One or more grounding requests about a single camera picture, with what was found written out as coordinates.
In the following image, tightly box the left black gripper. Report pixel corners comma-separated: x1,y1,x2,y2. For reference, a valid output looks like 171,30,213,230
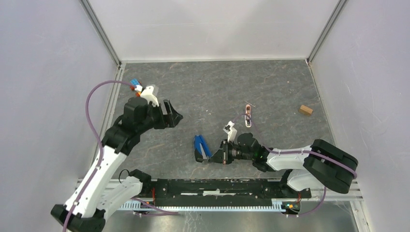
138,99,183,134

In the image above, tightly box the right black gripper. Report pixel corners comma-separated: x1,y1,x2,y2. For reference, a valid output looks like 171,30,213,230
208,139,254,164

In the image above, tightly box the blue stapler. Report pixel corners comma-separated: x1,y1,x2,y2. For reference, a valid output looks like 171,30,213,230
193,135,212,162

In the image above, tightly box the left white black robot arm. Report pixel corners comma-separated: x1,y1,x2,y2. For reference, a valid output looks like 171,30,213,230
51,96,183,232

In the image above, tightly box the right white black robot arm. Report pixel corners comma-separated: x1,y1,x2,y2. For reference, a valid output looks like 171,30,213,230
196,133,359,197

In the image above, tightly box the colourful toy brick car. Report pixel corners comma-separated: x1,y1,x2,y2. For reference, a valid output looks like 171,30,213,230
130,78,144,97

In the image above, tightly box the small wooden block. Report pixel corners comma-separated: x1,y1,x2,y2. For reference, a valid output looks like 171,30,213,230
298,105,313,116

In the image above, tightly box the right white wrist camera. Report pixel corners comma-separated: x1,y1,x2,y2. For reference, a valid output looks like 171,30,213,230
223,121,237,143

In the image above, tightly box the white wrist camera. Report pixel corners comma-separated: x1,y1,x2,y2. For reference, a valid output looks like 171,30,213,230
223,121,237,143
135,85,159,107

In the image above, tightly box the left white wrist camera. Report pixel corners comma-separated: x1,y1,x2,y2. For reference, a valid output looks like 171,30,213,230
135,85,159,107

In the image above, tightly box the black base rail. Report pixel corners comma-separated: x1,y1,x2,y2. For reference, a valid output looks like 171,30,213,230
128,169,312,207

